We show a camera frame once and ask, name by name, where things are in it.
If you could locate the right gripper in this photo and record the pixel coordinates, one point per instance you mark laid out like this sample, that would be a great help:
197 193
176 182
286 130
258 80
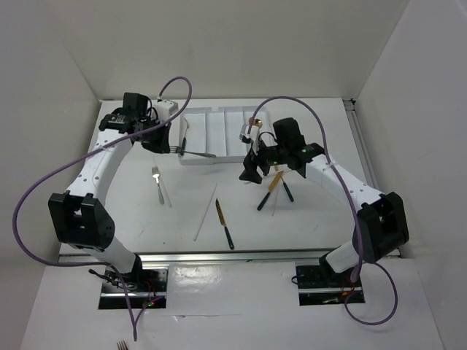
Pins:
250 165

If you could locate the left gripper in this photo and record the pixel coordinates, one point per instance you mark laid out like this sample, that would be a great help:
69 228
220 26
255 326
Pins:
163 145

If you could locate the gold fork green handle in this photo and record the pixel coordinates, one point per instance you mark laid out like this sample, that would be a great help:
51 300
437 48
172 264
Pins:
184 126
284 184

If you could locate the silver fork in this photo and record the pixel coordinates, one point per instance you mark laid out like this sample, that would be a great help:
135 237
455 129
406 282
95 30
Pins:
176 150
156 176

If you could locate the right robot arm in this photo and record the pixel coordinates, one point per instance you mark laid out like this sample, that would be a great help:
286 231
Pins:
380 220

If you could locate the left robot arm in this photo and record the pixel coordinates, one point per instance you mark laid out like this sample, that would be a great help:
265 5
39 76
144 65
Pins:
78 214

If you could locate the white cutlery tray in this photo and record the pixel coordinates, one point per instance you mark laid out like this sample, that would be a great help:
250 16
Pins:
215 130

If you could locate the copper fork tines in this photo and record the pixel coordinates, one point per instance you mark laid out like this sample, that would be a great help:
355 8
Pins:
121 345

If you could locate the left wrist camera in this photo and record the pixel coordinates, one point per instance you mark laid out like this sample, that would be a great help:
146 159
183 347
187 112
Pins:
163 109

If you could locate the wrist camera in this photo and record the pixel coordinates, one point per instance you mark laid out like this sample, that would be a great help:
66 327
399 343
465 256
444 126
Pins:
163 109
249 134

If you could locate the gold knife green handle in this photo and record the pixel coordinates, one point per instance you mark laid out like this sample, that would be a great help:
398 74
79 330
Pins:
270 190
223 223

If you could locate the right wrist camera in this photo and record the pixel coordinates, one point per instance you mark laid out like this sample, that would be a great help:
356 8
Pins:
249 134

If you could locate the aluminium rail frame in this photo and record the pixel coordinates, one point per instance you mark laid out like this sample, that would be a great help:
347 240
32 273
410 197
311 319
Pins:
313 224

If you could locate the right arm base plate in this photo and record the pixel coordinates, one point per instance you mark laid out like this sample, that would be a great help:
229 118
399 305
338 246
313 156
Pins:
317 289

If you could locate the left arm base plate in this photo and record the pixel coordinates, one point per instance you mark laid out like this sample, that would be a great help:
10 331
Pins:
150 292

